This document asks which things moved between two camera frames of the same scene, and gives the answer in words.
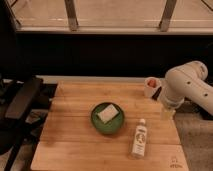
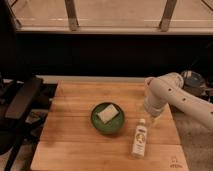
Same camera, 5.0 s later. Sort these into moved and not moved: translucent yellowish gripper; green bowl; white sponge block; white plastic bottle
Moved: translucent yellowish gripper
Not moved: white sponge block; white plastic bottle; green bowl
